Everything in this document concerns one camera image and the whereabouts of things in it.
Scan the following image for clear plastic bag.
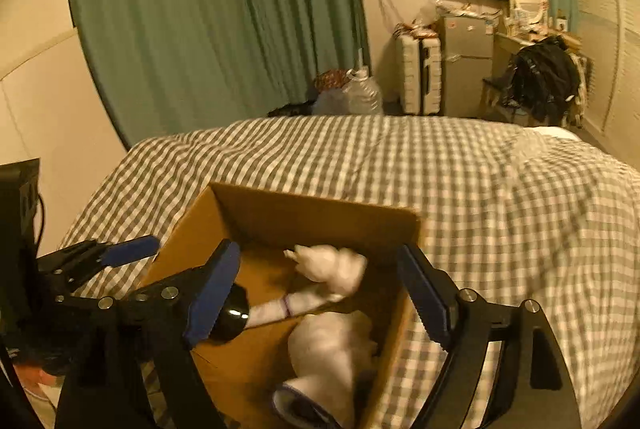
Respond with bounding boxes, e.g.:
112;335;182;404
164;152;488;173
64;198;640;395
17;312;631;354
414;1;442;28

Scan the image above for white louvered door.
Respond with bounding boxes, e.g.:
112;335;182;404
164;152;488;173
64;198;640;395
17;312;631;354
570;0;637;137

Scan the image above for patterned bag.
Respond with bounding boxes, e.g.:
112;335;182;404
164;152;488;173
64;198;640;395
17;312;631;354
313;69;357;104

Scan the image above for wide green curtain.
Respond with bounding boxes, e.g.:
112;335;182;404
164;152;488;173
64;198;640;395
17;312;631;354
65;0;373;150

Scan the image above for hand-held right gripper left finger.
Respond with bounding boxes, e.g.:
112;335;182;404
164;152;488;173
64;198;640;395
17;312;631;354
55;240;241;429

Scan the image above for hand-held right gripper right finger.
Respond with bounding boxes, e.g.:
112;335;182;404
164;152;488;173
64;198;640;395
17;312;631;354
397;243;582;429

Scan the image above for dark floor item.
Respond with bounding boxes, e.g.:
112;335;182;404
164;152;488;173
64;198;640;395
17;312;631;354
267;101;317;118

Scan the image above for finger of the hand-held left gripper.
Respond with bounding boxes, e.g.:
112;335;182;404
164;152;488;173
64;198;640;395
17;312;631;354
37;236;161;299

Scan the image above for silver mini fridge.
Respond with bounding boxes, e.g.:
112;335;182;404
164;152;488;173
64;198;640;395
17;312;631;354
437;13;497;118

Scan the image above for white knotted cloth bundle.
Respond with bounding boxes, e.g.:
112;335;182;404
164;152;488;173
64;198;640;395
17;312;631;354
283;244;368;302

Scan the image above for white pillow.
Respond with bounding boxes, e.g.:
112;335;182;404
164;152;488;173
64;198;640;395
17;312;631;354
535;125;582;142

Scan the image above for white and purple slipper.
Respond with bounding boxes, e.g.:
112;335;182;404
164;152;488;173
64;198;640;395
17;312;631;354
271;379;358;429

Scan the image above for white sock with purple stripe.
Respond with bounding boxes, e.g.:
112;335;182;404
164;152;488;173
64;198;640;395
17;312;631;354
246;291;346;327

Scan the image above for brown cardboard box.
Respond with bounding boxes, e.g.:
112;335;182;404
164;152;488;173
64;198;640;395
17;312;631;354
137;181;423;429

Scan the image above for wooden desk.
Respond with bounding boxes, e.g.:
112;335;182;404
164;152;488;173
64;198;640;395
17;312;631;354
492;28;585;82

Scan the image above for large clear water jug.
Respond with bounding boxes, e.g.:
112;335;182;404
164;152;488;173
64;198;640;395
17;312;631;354
344;68;385;115

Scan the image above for black round object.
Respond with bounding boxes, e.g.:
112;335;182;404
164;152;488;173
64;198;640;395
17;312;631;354
212;285;251;341

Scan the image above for white suitcase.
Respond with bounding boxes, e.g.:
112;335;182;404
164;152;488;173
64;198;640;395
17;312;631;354
396;31;444;116

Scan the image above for grey checked blanket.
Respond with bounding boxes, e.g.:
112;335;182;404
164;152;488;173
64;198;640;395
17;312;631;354
59;114;640;429

